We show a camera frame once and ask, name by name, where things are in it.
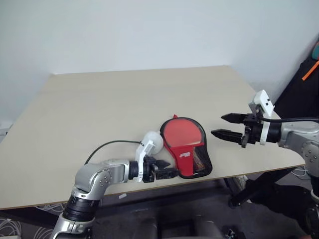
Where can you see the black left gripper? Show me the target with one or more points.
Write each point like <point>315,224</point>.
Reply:
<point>150,170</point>

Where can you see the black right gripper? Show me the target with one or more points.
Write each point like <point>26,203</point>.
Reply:
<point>254,132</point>

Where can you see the red black paddle case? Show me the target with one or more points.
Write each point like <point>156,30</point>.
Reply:
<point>184,159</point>

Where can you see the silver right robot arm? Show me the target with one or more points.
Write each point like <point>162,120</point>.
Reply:
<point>296,134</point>

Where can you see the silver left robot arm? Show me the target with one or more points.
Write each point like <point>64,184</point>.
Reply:
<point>99,175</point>

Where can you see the red table tennis paddle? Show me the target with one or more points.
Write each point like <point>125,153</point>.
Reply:
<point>180,133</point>

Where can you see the white round ball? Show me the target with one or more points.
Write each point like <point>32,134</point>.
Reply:
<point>155,139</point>

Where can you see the small white tag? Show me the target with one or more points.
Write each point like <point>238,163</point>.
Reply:
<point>122,196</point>

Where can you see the dark rounded shape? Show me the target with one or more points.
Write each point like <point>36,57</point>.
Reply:
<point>207,224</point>

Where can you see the black bag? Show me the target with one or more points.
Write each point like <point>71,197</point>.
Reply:
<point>299,94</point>

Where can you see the teal red object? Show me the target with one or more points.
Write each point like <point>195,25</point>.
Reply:
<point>316,51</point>

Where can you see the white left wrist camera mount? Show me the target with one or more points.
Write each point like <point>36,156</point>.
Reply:
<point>146,149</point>

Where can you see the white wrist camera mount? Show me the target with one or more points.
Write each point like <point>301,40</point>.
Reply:
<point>146,149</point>
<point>264,99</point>

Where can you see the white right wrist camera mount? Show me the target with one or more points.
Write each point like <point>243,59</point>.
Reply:
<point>264,99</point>

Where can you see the black table frame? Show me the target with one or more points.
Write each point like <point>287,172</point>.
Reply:
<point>259,189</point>

